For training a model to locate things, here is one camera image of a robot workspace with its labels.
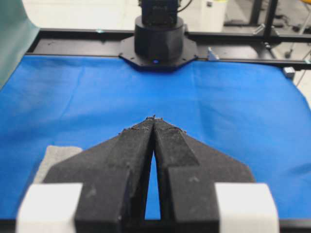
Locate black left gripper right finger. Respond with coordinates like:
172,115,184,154
153,117,280,233

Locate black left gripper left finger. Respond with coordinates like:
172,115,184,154
16,117,156,233

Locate grey brown sponge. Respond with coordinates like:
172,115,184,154
33,145,83,183

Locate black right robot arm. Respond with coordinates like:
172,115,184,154
134,0,184,62

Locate blue table cloth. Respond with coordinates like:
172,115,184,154
0,56,311,219

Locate green backdrop sheet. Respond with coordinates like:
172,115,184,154
0,0,40,87

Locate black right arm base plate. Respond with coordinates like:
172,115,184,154
119,36,198,71

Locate black aluminium table frame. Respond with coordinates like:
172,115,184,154
26,29,311,71

